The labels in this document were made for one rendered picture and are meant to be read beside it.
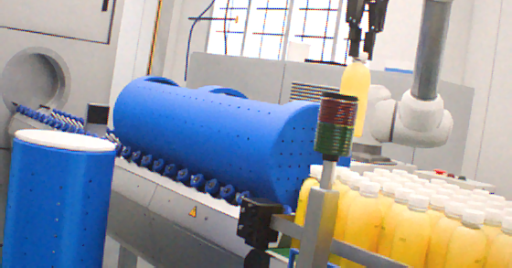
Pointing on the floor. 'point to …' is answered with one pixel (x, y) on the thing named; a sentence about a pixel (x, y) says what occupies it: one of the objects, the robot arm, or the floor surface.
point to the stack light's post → (317, 228)
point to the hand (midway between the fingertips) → (361, 44)
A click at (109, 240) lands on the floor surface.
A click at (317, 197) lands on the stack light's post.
